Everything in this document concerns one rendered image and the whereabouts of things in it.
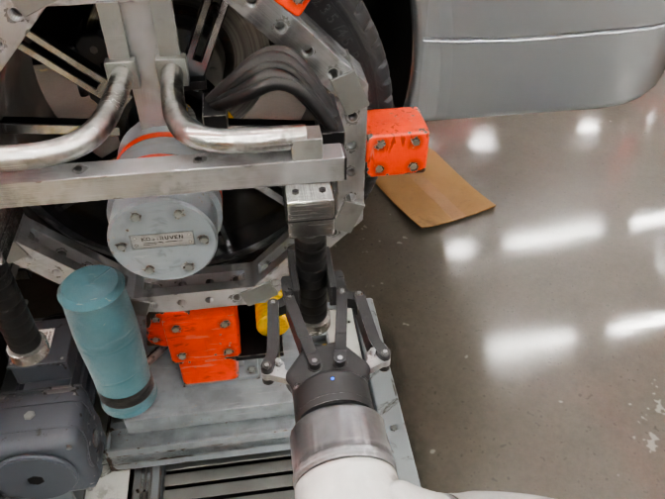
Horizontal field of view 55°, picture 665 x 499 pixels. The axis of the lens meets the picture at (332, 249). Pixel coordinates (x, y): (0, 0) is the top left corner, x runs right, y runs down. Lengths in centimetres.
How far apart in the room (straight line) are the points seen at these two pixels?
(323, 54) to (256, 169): 21
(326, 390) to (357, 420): 4
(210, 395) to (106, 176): 80
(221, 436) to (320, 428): 88
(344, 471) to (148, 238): 38
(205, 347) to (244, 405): 28
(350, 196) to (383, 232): 115
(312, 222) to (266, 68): 17
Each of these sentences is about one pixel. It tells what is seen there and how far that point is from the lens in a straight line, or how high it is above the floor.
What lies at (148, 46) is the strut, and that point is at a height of 103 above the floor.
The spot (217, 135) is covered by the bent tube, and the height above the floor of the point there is 101.
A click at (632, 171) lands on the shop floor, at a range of 262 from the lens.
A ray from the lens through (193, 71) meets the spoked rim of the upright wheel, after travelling 94.
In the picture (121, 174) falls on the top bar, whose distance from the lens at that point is 67.
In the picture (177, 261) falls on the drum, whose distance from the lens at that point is 80.
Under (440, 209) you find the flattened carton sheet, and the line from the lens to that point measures 220.
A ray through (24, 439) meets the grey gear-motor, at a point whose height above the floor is 40.
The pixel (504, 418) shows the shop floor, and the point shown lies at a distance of 167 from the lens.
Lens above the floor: 134
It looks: 42 degrees down
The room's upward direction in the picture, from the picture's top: straight up
